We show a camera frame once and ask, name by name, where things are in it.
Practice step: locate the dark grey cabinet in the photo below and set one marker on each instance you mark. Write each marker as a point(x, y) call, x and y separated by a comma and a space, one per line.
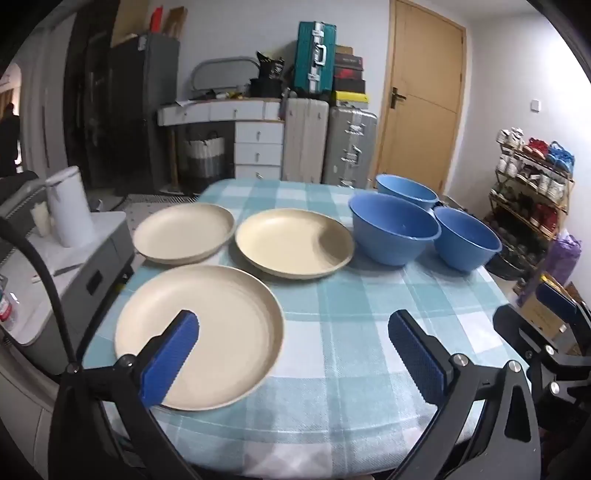
point(138, 115)

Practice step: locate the purple bag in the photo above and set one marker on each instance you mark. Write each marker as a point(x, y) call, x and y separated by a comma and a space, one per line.
point(561, 258)

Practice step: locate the blue bowl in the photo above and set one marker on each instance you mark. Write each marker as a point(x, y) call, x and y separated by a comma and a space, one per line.
point(392, 230)
point(408, 187)
point(466, 244)

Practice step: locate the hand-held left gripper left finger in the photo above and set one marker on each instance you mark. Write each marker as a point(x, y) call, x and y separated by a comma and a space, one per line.
point(171, 357)

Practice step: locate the cream plate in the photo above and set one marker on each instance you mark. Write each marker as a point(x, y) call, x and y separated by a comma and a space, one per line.
point(231, 323)
point(184, 228)
point(291, 240)

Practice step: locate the white desk with drawers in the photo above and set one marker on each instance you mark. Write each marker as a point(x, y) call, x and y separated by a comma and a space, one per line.
point(258, 138)

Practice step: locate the grey ribbed suitcase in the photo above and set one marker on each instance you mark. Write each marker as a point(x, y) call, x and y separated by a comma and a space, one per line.
point(351, 147)

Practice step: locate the black bag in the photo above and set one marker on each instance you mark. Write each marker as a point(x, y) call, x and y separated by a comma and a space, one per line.
point(270, 76)

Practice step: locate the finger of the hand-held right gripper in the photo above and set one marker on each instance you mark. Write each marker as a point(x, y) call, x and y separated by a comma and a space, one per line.
point(517, 325)
point(556, 296)

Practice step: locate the white kettle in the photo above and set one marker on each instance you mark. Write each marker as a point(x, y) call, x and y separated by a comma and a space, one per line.
point(71, 207)

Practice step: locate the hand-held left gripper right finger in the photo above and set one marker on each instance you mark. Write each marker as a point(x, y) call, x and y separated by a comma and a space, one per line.
point(418, 357)

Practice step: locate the teal checked tablecloth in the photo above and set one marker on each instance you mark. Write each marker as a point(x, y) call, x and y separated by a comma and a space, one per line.
point(332, 323)

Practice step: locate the red label bottle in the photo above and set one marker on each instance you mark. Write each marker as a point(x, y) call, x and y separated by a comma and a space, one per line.
point(5, 311)

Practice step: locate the shoe rack with shoes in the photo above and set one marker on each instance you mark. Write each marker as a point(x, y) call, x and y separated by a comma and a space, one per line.
point(531, 198)

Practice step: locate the wooden door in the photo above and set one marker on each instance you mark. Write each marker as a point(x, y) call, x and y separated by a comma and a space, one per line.
point(425, 92)

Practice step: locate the striped rug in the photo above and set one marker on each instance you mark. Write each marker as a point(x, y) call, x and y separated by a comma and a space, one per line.
point(152, 199)

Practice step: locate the cardboard pieces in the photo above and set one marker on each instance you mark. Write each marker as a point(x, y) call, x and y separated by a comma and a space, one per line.
point(147, 18)

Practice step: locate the small white bottle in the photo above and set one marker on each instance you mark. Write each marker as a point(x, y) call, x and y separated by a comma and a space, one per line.
point(41, 221)

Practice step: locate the cardboard box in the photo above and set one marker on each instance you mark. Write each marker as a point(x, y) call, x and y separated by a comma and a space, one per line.
point(540, 318)

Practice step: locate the teal suitcase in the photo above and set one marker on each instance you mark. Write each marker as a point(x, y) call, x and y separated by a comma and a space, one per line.
point(307, 55)

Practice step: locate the woven laundry basket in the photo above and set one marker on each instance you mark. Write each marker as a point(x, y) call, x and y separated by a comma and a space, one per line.
point(205, 157)

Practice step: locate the white ribbed suitcase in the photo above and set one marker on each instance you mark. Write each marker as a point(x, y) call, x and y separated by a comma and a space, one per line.
point(304, 138)

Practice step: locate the grey rounded panel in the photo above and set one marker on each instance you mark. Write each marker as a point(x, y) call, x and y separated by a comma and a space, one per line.
point(221, 74)

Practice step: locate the wall switch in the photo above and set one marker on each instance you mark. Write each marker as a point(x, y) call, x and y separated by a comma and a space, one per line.
point(535, 105)

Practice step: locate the yellow box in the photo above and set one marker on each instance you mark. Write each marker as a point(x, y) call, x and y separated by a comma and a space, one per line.
point(353, 98)

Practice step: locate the grey side cabinet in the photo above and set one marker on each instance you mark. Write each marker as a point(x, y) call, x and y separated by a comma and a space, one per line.
point(92, 277)

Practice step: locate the stack of dark boxes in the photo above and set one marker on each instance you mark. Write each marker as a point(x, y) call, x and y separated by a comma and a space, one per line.
point(348, 69)

